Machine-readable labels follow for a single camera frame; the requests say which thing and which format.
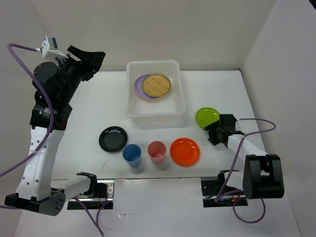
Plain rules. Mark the yellow woven pattern plate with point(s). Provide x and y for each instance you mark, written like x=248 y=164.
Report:
x=156 y=85

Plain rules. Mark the orange round plate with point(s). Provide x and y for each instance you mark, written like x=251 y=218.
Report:
x=184 y=152

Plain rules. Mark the black round plate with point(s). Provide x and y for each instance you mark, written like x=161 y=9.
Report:
x=113 y=139

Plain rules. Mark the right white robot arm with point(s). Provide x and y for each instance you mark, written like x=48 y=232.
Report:
x=253 y=171

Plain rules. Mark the pink plastic cup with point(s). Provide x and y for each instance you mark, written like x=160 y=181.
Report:
x=156 y=151

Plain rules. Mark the purple round plate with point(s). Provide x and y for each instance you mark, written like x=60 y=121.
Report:
x=138 y=84

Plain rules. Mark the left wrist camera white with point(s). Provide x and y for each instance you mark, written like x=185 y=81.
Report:
x=49 y=49

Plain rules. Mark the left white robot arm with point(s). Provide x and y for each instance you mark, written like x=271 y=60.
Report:
x=56 y=82

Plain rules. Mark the white plastic bin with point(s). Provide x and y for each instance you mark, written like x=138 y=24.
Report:
x=166 y=112

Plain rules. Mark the green round plate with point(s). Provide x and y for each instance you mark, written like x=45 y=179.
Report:
x=206 y=116

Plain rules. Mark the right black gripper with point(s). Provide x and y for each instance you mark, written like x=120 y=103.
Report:
x=211 y=128

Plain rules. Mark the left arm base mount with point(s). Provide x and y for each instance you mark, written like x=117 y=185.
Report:
x=102 y=198

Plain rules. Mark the blue plastic cup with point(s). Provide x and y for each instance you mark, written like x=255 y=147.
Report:
x=132 y=155

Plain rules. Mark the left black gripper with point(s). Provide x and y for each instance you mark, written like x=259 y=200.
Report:
x=92 y=59

